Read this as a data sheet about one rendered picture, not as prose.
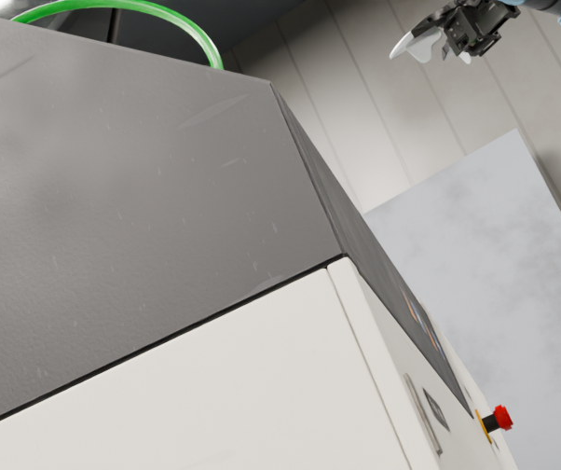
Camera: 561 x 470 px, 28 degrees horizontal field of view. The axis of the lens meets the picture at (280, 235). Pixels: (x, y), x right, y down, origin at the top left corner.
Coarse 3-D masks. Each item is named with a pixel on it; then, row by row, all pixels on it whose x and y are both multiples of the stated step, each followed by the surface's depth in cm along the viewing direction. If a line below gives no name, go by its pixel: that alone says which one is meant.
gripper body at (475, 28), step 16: (464, 0) 181; (480, 0) 179; (496, 0) 176; (448, 16) 181; (464, 16) 179; (480, 16) 180; (496, 16) 177; (512, 16) 177; (448, 32) 183; (464, 32) 180; (480, 32) 179; (496, 32) 183; (464, 48) 180; (480, 48) 184
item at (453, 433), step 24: (384, 312) 87; (408, 360) 88; (408, 384) 78; (432, 384) 101; (432, 408) 88; (456, 408) 117; (432, 432) 77; (456, 432) 102; (456, 456) 90; (480, 456) 119
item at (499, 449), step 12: (432, 324) 152; (444, 348) 151; (456, 360) 169; (456, 372) 152; (468, 384) 170; (468, 396) 153; (480, 396) 194; (480, 408) 172; (492, 432) 175; (492, 444) 157; (504, 444) 200; (492, 456) 142; (504, 456) 177; (504, 468) 158; (516, 468) 202
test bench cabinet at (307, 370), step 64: (256, 320) 81; (320, 320) 79; (128, 384) 82; (192, 384) 80; (256, 384) 79; (320, 384) 78; (384, 384) 76; (0, 448) 83; (64, 448) 82; (128, 448) 80; (192, 448) 79; (256, 448) 77; (320, 448) 76; (384, 448) 75
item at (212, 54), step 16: (64, 0) 139; (80, 0) 139; (96, 0) 138; (112, 0) 137; (128, 0) 136; (32, 16) 140; (160, 16) 135; (176, 16) 133; (192, 32) 132; (208, 48) 130
